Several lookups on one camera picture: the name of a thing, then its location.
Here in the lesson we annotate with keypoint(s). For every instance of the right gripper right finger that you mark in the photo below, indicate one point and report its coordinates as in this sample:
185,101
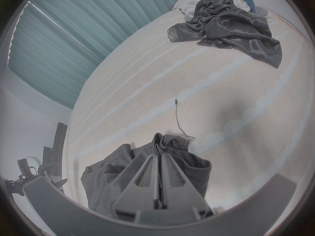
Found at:
177,181

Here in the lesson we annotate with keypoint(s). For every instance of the blue-green curtain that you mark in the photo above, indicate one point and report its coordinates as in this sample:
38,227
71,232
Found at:
61,45

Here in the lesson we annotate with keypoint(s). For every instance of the black satin garment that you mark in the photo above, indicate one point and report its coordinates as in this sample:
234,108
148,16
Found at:
233,26

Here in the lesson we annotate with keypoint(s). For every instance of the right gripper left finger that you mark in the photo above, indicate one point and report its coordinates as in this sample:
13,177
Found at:
144,178

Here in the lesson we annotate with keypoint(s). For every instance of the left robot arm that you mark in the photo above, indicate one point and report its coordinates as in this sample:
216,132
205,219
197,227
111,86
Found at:
14,186

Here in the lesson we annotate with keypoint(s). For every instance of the bed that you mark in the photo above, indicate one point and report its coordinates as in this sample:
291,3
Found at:
221,95

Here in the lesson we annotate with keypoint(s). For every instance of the white garment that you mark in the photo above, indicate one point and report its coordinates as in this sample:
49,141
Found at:
190,2

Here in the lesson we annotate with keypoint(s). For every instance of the dark grey shorts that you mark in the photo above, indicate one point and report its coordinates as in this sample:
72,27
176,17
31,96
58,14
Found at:
105,181

